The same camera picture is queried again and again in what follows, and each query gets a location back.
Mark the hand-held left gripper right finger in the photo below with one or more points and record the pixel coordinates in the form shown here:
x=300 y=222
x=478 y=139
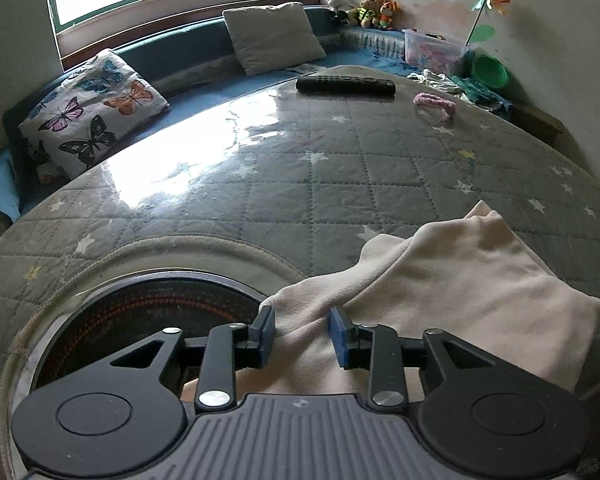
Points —
x=339 y=337

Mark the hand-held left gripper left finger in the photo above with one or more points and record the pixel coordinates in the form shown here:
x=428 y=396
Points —
x=266 y=335

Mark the cream garment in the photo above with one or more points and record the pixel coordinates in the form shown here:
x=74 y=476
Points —
x=455 y=285

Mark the pile of light clothes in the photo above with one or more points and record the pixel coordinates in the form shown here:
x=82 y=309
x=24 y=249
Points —
x=437 y=81

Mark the round black cooktop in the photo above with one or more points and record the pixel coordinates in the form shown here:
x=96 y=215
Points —
x=130 y=305

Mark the grey quilted star table cover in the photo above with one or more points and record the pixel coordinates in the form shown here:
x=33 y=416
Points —
x=330 y=170

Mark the black remote control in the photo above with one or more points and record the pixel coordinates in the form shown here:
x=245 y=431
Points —
x=345 y=85

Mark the butterfly print pillow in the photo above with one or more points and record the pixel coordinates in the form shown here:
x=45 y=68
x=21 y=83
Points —
x=95 y=110

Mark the green knitted cloth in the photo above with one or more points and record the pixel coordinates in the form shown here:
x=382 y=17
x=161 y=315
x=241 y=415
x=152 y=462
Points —
x=480 y=92

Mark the blue seat mat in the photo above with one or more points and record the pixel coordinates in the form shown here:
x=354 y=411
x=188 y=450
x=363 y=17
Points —
x=375 y=55

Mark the teal bench sofa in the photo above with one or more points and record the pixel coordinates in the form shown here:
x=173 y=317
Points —
x=190 y=55

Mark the plain grey pillow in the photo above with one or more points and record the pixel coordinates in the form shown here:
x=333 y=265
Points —
x=275 y=35

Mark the clear plastic storage box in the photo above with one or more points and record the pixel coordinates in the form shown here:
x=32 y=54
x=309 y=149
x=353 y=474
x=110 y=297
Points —
x=435 y=52

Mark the blue cushion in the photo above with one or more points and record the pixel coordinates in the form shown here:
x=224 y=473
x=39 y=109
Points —
x=0 y=185

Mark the green plastic basin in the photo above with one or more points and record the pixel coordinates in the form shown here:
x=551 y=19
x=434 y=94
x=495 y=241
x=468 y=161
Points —
x=490 y=70

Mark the brown plush bear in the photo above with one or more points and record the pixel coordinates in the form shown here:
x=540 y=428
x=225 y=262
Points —
x=366 y=10

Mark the black and white plush toy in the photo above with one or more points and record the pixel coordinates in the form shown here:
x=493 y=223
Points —
x=337 y=0

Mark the colourful paper pinwheel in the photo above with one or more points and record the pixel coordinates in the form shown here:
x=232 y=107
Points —
x=487 y=0

